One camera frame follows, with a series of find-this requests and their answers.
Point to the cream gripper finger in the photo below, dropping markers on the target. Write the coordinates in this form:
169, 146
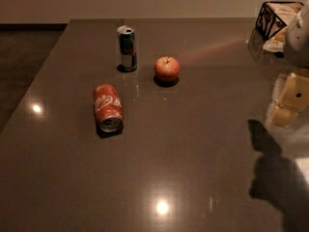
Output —
295, 94
281, 116

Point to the blue silver redbull can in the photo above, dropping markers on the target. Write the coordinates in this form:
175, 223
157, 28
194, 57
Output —
127, 46

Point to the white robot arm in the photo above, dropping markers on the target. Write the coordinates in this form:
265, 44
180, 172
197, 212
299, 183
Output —
296, 52

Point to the red coke can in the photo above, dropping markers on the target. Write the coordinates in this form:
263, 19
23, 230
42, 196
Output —
108, 108

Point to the red apple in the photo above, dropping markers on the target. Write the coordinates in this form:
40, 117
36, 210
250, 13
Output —
166, 68

